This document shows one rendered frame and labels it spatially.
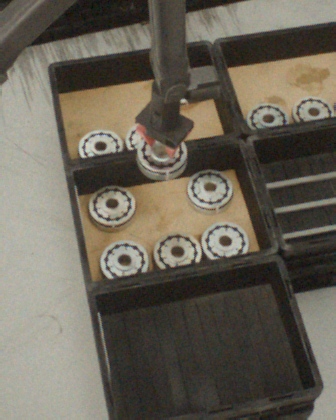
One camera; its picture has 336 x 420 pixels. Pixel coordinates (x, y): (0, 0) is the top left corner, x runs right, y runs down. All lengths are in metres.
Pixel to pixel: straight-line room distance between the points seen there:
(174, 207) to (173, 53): 0.55
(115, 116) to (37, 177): 0.25
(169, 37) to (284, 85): 0.78
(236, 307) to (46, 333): 0.43
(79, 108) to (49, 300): 0.47
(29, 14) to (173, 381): 0.82
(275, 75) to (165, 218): 0.50
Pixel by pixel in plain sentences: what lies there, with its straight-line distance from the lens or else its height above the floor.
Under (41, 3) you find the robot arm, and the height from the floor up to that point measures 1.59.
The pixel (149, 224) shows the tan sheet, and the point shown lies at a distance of 1.91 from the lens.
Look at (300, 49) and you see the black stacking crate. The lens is 2.21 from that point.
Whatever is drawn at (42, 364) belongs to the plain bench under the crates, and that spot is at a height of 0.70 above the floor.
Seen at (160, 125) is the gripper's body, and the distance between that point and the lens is 1.66.
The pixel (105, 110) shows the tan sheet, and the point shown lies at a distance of 2.10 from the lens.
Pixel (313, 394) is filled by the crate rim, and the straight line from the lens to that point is 1.67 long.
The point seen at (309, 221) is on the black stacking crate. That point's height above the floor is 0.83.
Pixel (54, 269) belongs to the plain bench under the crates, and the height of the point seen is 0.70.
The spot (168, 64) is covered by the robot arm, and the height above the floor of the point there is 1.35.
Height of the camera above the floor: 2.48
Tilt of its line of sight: 55 degrees down
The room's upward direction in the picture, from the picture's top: 3 degrees clockwise
